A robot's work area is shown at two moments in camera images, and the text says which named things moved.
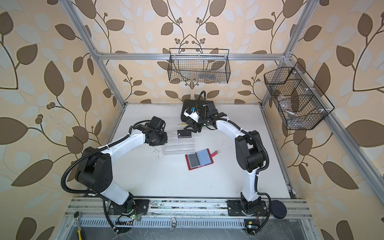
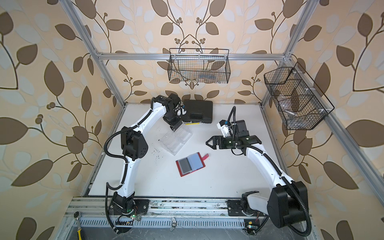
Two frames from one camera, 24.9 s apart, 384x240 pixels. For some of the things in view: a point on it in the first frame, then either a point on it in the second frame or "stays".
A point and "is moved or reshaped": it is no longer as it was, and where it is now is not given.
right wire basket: x=300 y=102 stays
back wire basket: x=199 y=65 stays
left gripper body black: x=160 y=139 → x=171 y=119
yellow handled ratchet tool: x=77 y=215 stays
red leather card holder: x=199 y=159 is moved or reshaped
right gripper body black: x=203 y=121 → x=229 y=142
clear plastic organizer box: x=178 y=145 is moved or reshaped
